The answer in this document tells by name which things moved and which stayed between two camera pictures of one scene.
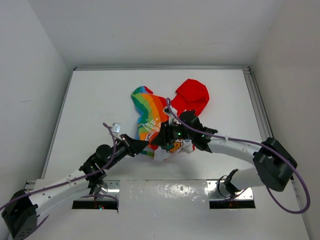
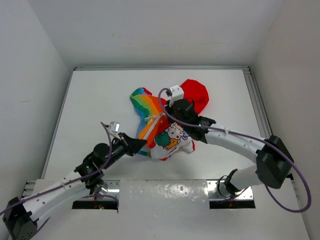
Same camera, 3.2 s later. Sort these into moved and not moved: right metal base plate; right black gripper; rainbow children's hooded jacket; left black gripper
Moved: right black gripper
Not moved: rainbow children's hooded jacket; left black gripper; right metal base plate
